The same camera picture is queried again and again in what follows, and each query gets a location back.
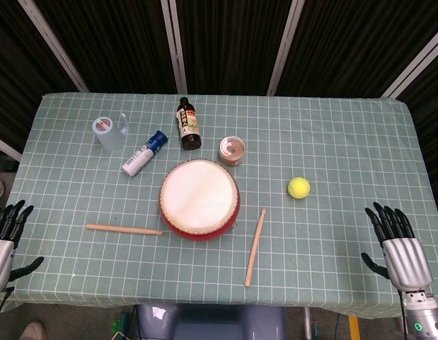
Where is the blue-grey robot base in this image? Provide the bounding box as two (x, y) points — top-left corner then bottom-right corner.
(134, 303), (287, 340)

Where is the green checked tablecloth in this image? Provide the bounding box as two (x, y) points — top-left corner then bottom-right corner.
(0, 92), (438, 319)

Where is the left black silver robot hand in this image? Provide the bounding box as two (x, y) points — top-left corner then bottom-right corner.
(0, 200), (45, 295)

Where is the brown can with clear lid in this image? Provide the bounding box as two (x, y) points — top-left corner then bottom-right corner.
(218, 136), (247, 168)

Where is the yellow tennis ball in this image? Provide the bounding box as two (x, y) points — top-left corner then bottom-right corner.
(287, 176), (311, 200)

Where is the white and blue spray can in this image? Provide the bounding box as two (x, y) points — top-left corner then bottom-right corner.
(120, 130), (169, 177)

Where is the white shoe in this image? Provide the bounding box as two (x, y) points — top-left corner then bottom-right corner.
(19, 319), (48, 340)

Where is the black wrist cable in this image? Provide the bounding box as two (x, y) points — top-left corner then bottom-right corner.
(0, 286), (15, 317)

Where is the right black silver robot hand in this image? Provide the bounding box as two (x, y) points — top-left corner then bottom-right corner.
(360, 201), (434, 292)

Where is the wooden drumstick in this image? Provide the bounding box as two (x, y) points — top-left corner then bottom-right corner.
(86, 223), (164, 237)
(244, 208), (267, 288)

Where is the dark sauce bottle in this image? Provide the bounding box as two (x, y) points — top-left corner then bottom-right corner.
(175, 96), (202, 152)

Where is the white partition frame post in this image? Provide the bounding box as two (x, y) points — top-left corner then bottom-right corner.
(0, 133), (23, 163)
(17, 0), (90, 93)
(265, 0), (305, 96)
(160, 0), (189, 95)
(380, 25), (438, 99)

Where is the clear plastic measuring jug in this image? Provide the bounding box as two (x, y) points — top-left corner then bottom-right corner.
(91, 112), (130, 152)

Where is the red drum with white skin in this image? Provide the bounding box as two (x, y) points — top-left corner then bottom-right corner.
(159, 159), (242, 243)

